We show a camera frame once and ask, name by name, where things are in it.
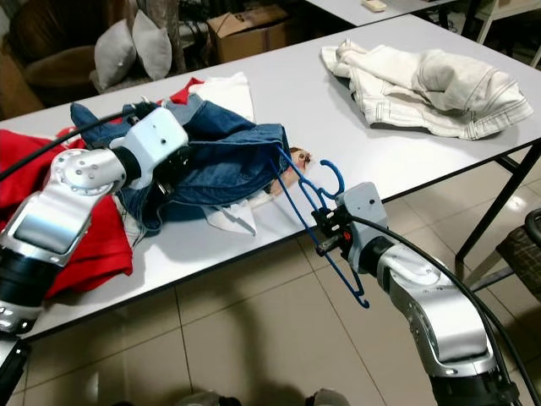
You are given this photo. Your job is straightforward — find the blue plastic hanger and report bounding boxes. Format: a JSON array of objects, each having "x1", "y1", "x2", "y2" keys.
[{"x1": 266, "y1": 145, "x2": 371, "y2": 309}]

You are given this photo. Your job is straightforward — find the blue denim jeans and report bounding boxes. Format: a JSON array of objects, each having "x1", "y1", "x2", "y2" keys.
[{"x1": 69, "y1": 95, "x2": 292, "y2": 236}]

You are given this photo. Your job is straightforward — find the white denim shorts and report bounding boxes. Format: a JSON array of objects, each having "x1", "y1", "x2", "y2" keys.
[{"x1": 320, "y1": 38, "x2": 535, "y2": 140}]

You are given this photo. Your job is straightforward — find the white table with black legs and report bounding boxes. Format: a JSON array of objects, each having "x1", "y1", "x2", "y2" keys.
[{"x1": 0, "y1": 13, "x2": 541, "y2": 339}]

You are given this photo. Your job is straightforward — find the dark robot right foot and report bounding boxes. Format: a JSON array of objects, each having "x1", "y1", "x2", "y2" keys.
[{"x1": 304, "y1": 389, "x2": 352, "y2": 406}]

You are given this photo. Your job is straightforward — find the dark robot foot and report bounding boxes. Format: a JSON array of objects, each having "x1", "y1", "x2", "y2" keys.
[
  {"x1": 304, "y1": 389, "x2": 352, "y2": 406},
  {"x1": 173, "y1": 389, "x2": 242, "y2": 406}
]

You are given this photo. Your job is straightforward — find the dark wicker chair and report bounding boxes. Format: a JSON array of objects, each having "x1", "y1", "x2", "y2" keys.
[{"x1": 495, "y1": 211, "x2": 541, "y2": 280}]

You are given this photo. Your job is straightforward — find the red garment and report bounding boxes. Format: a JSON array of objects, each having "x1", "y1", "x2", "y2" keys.
[{"x1": 0, "y1": 76, "x2": 136, "y2": 301}]

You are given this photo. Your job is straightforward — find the cardboard box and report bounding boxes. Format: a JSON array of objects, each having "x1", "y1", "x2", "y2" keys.
[
  {"x1": 0, "y1": 51, "x2": 43, "y2": 119},
  {"x1": 207, "y1": 4, "x2": 292, "y2": 64}
]

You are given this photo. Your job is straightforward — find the dark robot left foot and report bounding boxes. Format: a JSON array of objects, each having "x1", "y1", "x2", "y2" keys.
[{"x1": 173, "y1": 389, "x2": 242, "y2": 406}]

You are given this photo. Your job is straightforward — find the white table with pale legs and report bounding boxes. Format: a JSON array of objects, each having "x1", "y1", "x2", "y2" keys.
[{"x1": 304, "y1": 0, "x2": 541, "y2": 43}]

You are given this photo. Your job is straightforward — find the grey brown tree trunk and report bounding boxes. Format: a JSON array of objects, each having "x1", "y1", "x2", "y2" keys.
[{"x1": 144, "y1": 0, "x2": 183, "y2": 73}]

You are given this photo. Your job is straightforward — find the dark brown armchair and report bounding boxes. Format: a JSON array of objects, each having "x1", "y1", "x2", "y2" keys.
[{"x1": 4, "y1": 0, "x2": 187, "y2": 107}]

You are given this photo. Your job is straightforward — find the pale grey right wrist camera mount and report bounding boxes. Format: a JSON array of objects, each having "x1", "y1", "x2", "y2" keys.
[{"x1": 334, "y1": 182, "x2": 390, "y2": 272}]

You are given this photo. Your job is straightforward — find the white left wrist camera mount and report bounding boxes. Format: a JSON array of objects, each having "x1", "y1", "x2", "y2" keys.
[{"x1": 118, "y1": 106, "x2": 189, "y2": 191}]

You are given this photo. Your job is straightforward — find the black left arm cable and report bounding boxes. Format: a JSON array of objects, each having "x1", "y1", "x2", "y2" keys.
[{"x1": 0, "y1": 101, "x2": 166, "y2": 180}]

